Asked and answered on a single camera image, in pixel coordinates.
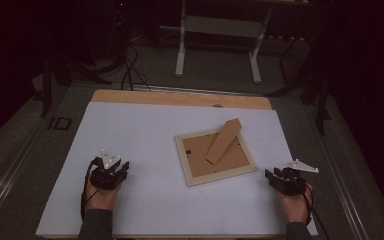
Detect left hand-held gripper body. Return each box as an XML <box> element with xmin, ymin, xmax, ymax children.
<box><xmin>89</xmin><ymin>148</ymin><xmax>130</xmax><ymax>191</ymax></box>

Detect metal floor rail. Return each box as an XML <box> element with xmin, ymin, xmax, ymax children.
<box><xmin>0</xmin><ymin>128</ymin><xmax>46</xmax><ymax>228</ymax></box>
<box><xmin>304</xmin><ymin>105</ymin><xmax>371</xmax><ymax>240</ymax></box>

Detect person's right hand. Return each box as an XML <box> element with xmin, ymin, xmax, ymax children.
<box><xmin>275</xmin><ymin>182</ymin><xmax>314</xmax><ymax>224</ymax></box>

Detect wooden picture frame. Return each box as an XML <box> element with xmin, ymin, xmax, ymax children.
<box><xmin>174</xmin><ymin>118</ymin><xmax>259</xmax><ymax>188</ymax></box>

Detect person's left hand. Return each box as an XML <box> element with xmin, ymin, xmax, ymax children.
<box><xmin>84</xmin><ymin>176</ymin><xmax>123</xmax><ymax>212</ymax></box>

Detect black rectangular floor plate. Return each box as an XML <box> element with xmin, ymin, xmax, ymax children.
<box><xmin>48</xmin><ymin>116</ymin><xmax>73</xmax><ymax>131</ymax></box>

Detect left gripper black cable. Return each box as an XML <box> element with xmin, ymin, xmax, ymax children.
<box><xmin>80</xmin><ymin>157</ymin><xmax>102</xmax><ymax>222</ymax></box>

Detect white metal desk frame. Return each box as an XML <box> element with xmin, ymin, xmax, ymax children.
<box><xmin>174</xmin><ymin>0</ymin><xmax>274</xmax><ymax>84</ymax></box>

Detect black floor cables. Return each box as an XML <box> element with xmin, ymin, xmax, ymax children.
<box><xmin>119</xmin><ymin>41</ymin><xmax>153</xmax><ymax>92</ymax></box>

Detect black metal stand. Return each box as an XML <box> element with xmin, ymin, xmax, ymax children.
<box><xmin>264</xmin><ymin>33</ymin><xmax>334</xmax><ymax>136</ymax></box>
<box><xmin>39</xmin><ymin>54</ymin><xmax>113</xmax><ymax>118</ymax></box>

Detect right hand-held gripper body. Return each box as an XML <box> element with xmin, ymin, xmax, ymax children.
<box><xmin>273</xmin><ymin>158</ymin><xmax>320</xmax><ymax>197</ymax></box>

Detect white table sheet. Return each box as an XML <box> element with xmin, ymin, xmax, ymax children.
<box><xmin>35</xmin><ymin>101</ymin><xmax>318</xmax><ymax>237</ymax></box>

